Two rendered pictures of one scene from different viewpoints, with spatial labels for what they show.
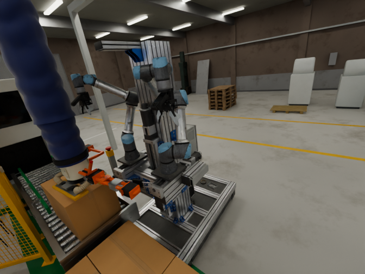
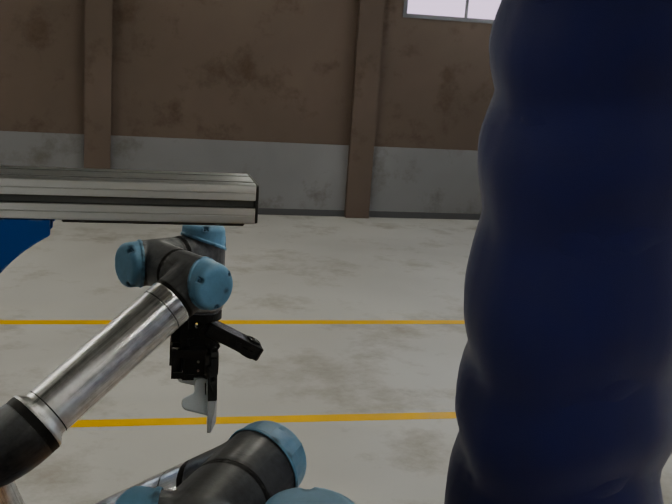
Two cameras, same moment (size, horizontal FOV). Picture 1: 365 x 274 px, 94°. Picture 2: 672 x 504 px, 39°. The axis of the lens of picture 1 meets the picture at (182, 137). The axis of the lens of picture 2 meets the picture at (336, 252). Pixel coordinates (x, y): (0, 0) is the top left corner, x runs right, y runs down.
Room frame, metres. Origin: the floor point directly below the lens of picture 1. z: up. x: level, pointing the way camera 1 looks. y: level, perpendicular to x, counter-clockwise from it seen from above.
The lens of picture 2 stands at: (2.06, 1.21, 2.20)
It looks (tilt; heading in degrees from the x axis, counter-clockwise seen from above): 13 degrees down; 217
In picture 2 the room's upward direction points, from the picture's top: 4 degrees clockwise
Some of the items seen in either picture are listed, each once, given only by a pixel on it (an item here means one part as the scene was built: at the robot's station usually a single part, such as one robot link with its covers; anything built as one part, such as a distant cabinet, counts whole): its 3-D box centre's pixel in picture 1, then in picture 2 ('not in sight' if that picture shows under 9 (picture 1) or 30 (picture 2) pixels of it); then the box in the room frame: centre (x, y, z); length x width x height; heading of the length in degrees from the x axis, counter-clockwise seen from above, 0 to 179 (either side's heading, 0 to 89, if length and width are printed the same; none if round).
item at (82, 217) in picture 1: (82, 198); not in sight; (1.37, 1.06, 0.75); 0.60 x 0.40 x 0.40; 51
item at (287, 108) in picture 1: (288, 109); not in sight; (5.59, -3.75, 0.05); 1.06 x 0.74 x 0.10; 50
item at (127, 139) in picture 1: (128, 142); not in sight; (1.55, 0.53, 1.20); 0.13 x 0.12 x 0.14; 20
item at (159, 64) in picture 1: (161, 69); (201, 254); (0.94, 0.06, 1.82); 0.09 x 0.08 x 0.11; 170
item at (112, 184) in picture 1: (116, 184); not in sight; (0.88, 0.44, 1.20); 0.07 x 0.07 x 0.04; 56
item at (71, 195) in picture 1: (69, 187); not in sight; (1.06, 0.88, 1.10); 0.34 x 0.10 x 0.05; 56
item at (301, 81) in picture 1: (301, 81); not in sight; (6.27, -4.59, 0.80); 0.79 x 0.67 x 1.60; 141
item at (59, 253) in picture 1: (31, 206); not in sight; (1.65, 1.90, 0.50); 2.31 x 0.05 x 0.19; 49
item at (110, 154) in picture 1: (119, 184); not in sight; (1.88, 0.90, 0.50); 0.07 x 0.07 x 1.00; 49
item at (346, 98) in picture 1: (352, 83); not in sight; (5.23, -5.45, 0.70); 0.71 x 0.64 x 1.41; 142
